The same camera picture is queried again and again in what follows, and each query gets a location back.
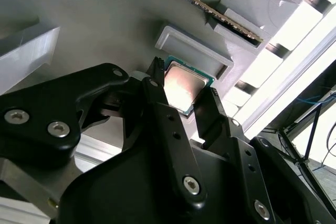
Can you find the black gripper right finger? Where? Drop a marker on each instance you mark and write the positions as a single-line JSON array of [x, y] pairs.
[[275, 182]]

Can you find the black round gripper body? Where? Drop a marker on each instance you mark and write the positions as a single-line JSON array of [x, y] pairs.
[[131, 182]]

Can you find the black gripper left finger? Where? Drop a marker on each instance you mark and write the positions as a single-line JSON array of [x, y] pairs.
[[52, 98]]

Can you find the silver CPU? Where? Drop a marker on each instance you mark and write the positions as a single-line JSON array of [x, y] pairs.
[[183, 85]]

